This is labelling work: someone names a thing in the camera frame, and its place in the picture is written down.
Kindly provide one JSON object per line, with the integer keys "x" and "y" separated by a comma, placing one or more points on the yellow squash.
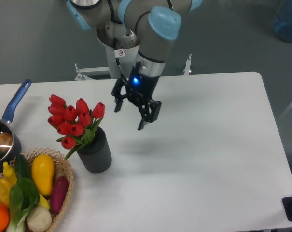
{"x": 43, "y": 174}

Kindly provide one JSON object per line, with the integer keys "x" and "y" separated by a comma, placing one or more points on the small yellow gourd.
{"x": 9, "y": 173}

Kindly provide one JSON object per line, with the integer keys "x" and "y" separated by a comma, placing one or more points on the brown bread roll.
{"x": 6, "y": 141}

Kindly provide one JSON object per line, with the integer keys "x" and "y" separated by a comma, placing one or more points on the dark grey ribbed vase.
{"x": 96, "y": 156}

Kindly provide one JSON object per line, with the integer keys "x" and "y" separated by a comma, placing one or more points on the green bok choy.
{"x": 23, "y": 197}

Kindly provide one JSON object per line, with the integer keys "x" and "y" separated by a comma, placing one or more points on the red tulip bouquet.
{"x": 78, "y": 125}

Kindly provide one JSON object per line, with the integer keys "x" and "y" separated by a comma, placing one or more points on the blue handled saucepan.
{"x": 6, "y": 120}

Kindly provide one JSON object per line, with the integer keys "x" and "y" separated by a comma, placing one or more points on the blue transparent container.
{"x": 282, "y": 21}

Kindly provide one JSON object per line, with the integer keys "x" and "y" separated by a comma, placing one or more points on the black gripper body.
{"x": 140, "y": 87}

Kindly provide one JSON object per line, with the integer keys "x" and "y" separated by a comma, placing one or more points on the yellow banana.
{"x": 43, "y": 202}

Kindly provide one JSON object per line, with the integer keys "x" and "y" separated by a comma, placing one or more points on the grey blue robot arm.
{"x": 124, "y": 10}

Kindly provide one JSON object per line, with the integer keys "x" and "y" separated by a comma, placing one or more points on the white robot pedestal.
{"x": 143, "y": 42}

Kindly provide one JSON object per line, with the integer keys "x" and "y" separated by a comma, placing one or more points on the green cucumber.
{"x": 21, "y": 166}

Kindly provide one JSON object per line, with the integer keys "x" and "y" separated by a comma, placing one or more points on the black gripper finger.
{"x": 149, "y": 110}
{"x": 116, "y": 92}

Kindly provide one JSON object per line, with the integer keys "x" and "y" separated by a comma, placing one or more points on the yellow bell pepper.
{"x": 5, "y": 186}

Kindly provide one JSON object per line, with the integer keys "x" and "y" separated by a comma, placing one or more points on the white garlic bulb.
{"x": 39, "y": 219}

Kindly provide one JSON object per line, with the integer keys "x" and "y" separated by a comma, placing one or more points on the purple eggplant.
{"x": 58, "y": 194}

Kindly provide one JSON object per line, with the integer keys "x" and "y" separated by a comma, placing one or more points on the woven wicker basket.
{"x": 62, "y": 168}

